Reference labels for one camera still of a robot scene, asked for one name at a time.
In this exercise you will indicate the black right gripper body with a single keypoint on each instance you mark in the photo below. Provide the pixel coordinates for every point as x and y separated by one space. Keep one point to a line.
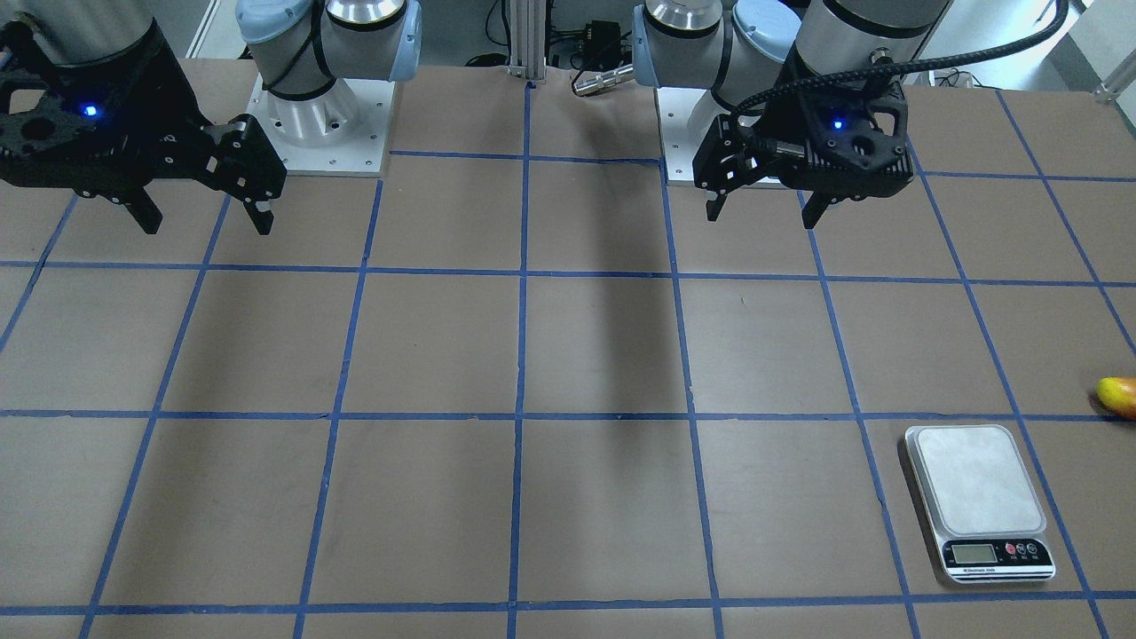
158 99

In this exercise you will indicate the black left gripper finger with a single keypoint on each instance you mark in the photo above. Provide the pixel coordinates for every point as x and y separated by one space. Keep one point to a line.
814 208
715 201

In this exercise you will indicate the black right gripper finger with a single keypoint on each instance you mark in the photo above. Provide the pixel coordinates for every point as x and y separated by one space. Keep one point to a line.
260 214
142 209

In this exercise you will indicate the red yellow mango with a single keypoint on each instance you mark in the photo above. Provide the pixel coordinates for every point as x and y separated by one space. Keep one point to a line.
1117 395

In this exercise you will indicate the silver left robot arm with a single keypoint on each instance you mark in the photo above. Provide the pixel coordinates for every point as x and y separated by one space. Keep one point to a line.
748 52

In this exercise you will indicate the silver cylindrical connector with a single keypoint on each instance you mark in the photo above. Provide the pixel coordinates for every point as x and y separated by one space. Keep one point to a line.
603 81

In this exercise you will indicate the black electronics box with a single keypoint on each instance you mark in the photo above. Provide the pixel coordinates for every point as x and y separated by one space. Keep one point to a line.
600 45

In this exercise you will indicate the silver digital kitchen scale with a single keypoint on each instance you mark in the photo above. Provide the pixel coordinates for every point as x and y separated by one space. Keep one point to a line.
984 515

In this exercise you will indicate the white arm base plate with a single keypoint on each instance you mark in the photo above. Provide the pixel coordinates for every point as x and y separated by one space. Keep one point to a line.
355 133
685 115

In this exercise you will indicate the aluminium profile post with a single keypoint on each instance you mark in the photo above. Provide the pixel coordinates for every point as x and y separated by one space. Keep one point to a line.
527 28

